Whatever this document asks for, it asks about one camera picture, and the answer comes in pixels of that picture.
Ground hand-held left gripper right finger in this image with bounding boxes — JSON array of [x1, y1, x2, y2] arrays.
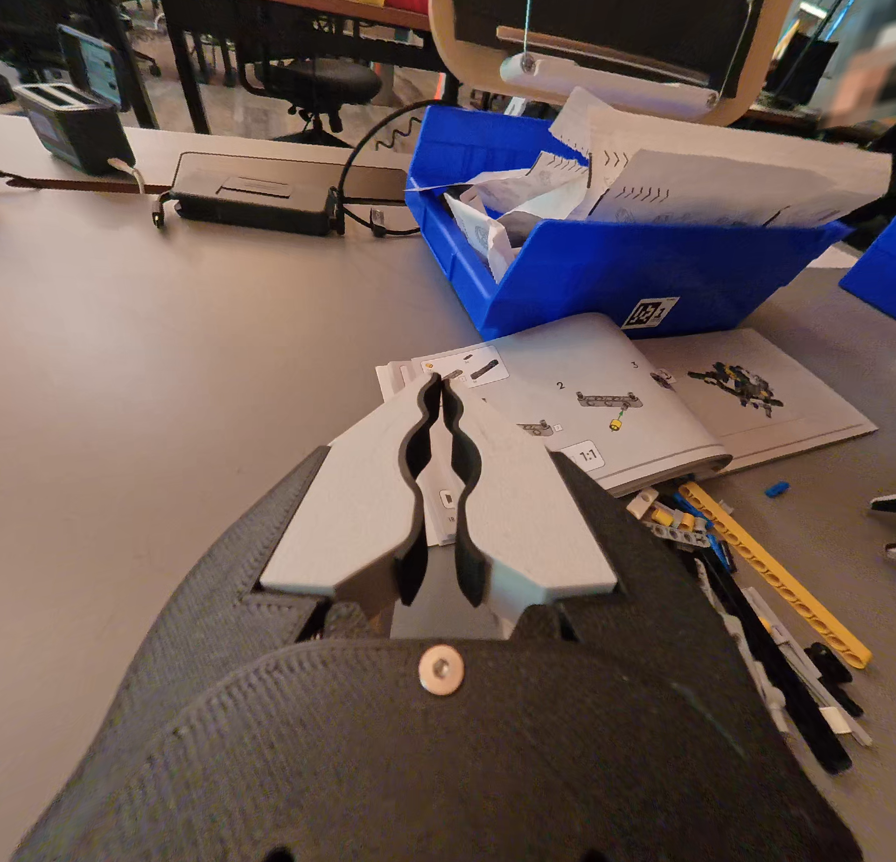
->
[[441, 379, 622, 641]]

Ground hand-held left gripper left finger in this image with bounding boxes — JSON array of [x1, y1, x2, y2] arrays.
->
[[258, 372, 445, 619]]

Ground lego instruction booklet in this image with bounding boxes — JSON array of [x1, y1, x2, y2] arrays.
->
[[376, 312, 879, 548]]

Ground long yellow lego beam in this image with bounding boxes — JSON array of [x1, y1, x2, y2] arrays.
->
[[677, 481, 873, 670]]

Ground pile of loose lego pieces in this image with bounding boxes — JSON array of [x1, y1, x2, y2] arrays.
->
[[626, 484, 874, 776]]

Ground plain blue plastic bin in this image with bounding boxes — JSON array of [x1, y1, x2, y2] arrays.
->
[[838, 217, 896, 321]]

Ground blue plastic bin with tag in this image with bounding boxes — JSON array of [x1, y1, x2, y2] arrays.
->
[[405, 104, 853, 342]]

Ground black power adapter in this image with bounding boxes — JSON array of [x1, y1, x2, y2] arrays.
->
[[169, 151, 345, 238]]

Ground crumpled white paper bags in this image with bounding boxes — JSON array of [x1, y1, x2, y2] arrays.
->
[[444, 86, 895, 283]]

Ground black office chair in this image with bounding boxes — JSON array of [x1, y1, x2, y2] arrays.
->
[[240, 56, 384, 150]]

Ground black toaster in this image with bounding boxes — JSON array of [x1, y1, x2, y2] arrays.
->
[[13, 81, 139, 177]]

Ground dark box with cyan label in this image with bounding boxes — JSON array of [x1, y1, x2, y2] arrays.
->
[[57, 25, 121, 110]]

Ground black coiled cable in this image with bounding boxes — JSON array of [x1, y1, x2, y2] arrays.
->
[[335, 98, 450, 240]]

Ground curved wooden frame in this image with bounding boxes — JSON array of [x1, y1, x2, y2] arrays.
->
[[427, 0, 775, 128]]

